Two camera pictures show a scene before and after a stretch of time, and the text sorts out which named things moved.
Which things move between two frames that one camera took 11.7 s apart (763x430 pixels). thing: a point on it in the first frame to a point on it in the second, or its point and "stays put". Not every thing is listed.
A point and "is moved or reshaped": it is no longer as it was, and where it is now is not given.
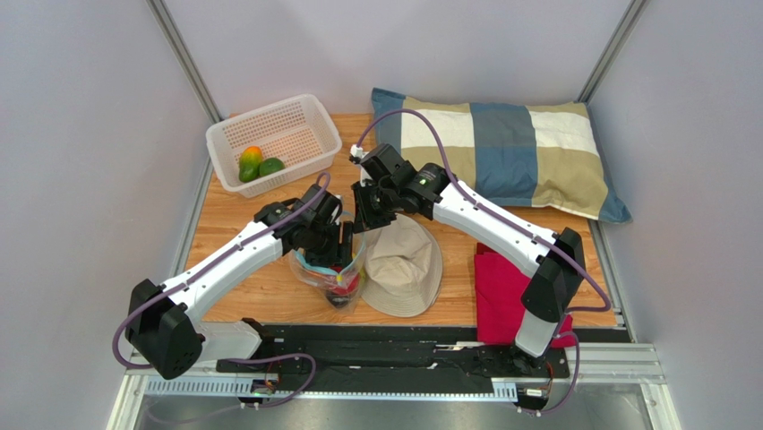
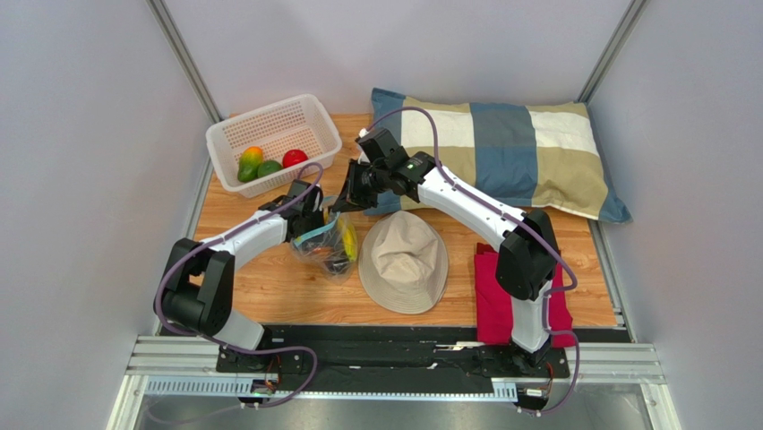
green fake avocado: [270, 165] stays put
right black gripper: [368, 208] to [360, 184]
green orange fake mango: [250, 163] stays put
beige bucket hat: [404, 264] stays put
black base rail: [295, 352] stays put
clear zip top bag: [341, 287] is moved or reshaped
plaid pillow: [537, 155] stays put
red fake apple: [351, 288] to [293, 157]
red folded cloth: [501, 285] stays put
